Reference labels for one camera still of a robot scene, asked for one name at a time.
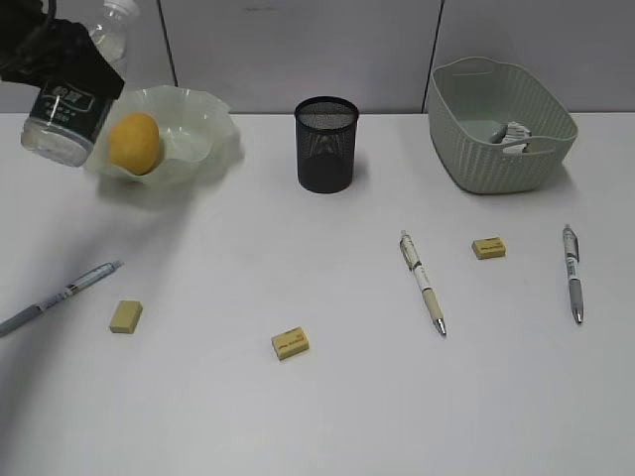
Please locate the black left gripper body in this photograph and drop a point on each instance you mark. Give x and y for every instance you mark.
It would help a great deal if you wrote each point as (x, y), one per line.
(27, 41)

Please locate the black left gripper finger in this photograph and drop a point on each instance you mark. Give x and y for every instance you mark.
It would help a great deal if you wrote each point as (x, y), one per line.
(78, 62)

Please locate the clear water bottle green label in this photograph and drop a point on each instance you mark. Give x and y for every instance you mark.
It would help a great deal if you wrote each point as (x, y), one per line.
(65, 121)

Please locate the yellow mango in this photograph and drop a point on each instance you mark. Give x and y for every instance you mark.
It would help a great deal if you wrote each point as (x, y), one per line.
(134, 143)

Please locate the waste paper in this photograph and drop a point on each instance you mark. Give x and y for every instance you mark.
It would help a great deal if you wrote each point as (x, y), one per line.
(513, 135)

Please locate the grey pen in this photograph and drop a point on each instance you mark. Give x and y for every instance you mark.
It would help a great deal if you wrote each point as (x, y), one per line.
(574, 282)
(70, 290)

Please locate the pale green wavy glass plate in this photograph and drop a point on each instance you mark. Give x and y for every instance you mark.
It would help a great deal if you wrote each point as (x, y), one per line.
(198, 139)

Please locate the plain yellow eraser left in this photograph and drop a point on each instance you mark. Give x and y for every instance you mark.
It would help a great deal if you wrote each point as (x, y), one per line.
(126, 317)

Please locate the black mesh pen holder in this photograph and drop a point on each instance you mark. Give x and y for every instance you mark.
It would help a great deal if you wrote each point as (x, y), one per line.
(325, 140)

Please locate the yellow eraser front centre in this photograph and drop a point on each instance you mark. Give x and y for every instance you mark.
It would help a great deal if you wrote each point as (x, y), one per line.
(290, 343)

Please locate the cream white pen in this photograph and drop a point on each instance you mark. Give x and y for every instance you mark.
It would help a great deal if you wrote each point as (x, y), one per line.
(416, 267)

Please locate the pale green woven plastic basket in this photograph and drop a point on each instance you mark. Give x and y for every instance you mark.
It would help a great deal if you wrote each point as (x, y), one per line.
(473, 98)

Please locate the yellow eraser right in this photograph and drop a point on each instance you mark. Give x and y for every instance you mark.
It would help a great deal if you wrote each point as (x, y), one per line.
(488, 248)

